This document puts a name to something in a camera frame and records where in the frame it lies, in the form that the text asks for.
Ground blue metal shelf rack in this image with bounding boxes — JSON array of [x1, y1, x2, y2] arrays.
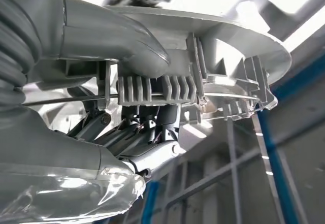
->
[[256, 52, 325, 224]]

